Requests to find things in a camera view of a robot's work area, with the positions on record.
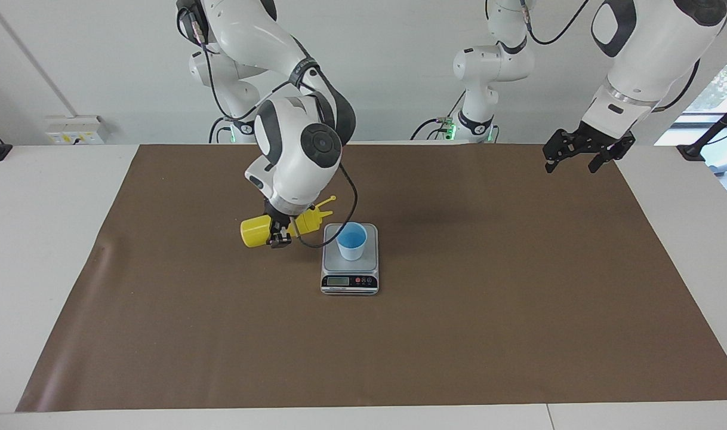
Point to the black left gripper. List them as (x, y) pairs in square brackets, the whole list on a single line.
[(593, 140)]

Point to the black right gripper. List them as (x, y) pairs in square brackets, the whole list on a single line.
[(277, 216)]

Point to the yellow squeeze bottle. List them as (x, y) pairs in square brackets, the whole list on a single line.
[(253, 233)]

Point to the light blue plastic cup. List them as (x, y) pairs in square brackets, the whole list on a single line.
[(351, 242)]

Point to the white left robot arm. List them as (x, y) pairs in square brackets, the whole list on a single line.
[(650, 54)]

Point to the silver digital kitchen scale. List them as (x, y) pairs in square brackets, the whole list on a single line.
[(348, 272)]

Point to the light blue cylinder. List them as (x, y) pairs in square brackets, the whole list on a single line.
[(721, 168)]

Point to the bright window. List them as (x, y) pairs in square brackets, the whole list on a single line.
[(721, 77)]

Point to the brown table mat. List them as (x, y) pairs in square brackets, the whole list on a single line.
[(459, 328)]

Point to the white wall socket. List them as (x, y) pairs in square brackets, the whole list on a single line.
[(77, 130)]

